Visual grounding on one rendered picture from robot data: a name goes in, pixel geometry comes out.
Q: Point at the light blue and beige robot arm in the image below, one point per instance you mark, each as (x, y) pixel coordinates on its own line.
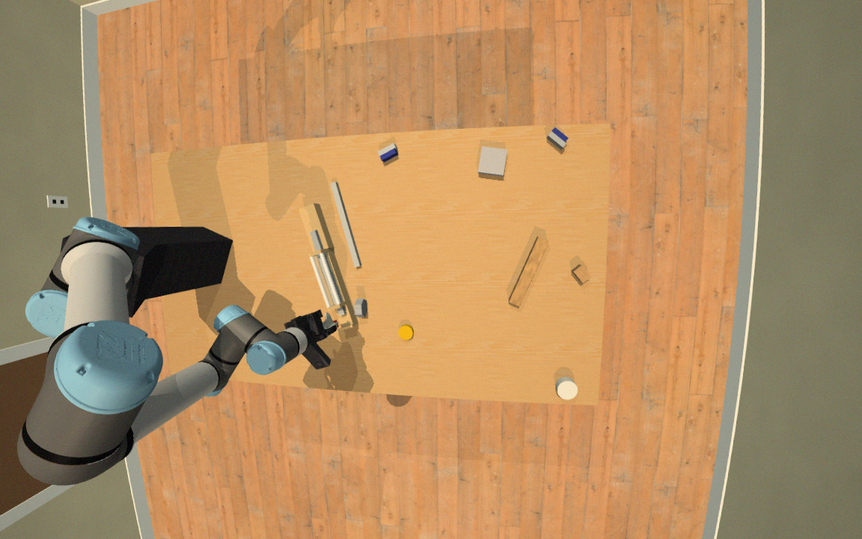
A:
(101, 382)

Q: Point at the long wooden batten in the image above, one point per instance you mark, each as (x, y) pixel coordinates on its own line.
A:
(528, 271)

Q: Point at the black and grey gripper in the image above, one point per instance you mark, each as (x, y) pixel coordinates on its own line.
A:
(312, 325)

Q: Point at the small wooden block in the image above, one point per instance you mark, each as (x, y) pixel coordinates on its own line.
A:
(581, 273)

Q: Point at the cream and grey cylinder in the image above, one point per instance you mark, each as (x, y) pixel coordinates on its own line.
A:
(566, 388)

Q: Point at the yellow short cylinder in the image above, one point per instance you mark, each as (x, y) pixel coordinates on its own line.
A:
(406, 332)

